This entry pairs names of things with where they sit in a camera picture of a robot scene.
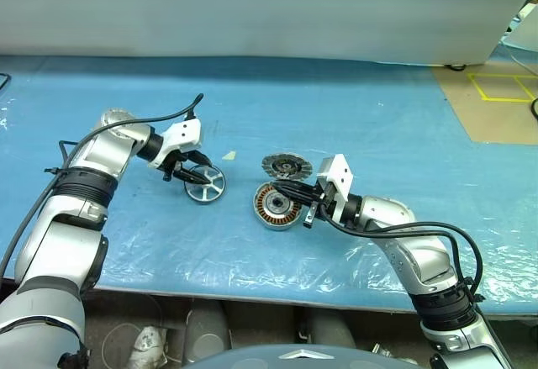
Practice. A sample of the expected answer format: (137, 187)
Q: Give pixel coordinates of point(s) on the brown cardboard floor sheet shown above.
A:
(483, 121)

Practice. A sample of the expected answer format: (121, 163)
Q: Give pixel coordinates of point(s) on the small white panel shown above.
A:
(525, 33)

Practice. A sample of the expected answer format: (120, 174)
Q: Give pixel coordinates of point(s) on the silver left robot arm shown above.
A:
(101, 154)

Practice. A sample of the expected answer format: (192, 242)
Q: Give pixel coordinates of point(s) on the silver motor stator copper windings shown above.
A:
(273, 211)

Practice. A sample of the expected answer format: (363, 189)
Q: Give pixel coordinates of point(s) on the grey robot torso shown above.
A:
(260, 360)

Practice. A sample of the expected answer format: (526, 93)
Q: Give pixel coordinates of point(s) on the small beige tape piece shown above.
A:
(230, 155)

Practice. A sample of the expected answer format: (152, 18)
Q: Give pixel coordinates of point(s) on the blue plastic table cover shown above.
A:
(126, 238)

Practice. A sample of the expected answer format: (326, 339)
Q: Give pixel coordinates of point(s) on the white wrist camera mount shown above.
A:
(338, 175)
(185, 131)

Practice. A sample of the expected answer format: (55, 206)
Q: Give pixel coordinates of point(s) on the large white backdrop board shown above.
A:
(252, 7)

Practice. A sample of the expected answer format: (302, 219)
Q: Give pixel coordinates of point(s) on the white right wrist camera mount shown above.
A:
(338, 175)

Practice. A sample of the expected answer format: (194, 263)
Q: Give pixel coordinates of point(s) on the small metal bracket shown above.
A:
(391, 355)

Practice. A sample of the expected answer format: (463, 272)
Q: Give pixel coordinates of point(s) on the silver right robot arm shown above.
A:
(420, 255)

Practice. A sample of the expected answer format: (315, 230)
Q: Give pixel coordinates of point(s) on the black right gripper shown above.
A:
(323, 204)

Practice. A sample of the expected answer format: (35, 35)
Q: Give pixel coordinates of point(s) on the silver spoked motor rotor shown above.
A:
(201, 200)

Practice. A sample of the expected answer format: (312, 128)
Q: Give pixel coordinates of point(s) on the grey rounded cylinder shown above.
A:
(208, 329)
(330, 329)

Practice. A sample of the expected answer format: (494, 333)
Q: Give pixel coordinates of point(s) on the white crumpled bag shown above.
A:
(147, 344)

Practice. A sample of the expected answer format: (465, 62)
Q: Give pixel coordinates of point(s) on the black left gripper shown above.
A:
(176, 164)

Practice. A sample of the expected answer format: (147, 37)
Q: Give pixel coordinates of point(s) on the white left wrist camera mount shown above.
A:
(185, 131)

